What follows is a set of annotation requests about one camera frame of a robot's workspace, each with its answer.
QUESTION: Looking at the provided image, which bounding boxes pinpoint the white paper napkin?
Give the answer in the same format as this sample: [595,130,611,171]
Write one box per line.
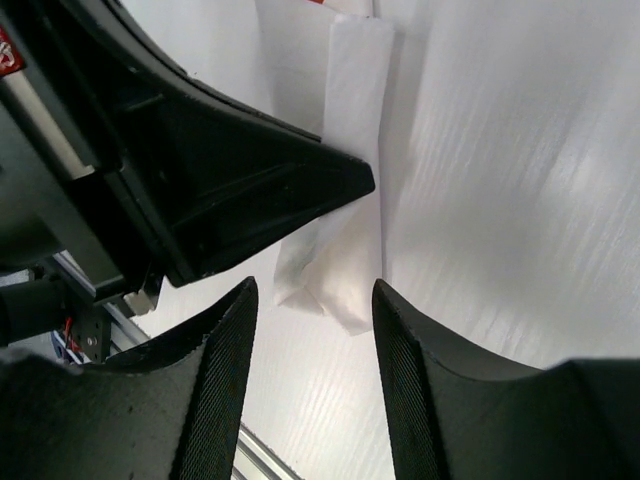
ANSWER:
[257,1,395,335]

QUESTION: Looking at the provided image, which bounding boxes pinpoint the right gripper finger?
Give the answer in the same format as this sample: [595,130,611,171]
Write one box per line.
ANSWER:
[372,280,639,479]
[1,278,258,479]

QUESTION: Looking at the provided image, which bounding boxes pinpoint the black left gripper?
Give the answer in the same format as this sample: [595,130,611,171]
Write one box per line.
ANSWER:
[1,1,165,350]

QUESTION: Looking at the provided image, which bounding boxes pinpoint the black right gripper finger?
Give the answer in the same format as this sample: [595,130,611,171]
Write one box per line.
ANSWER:
[99,0,376,289]

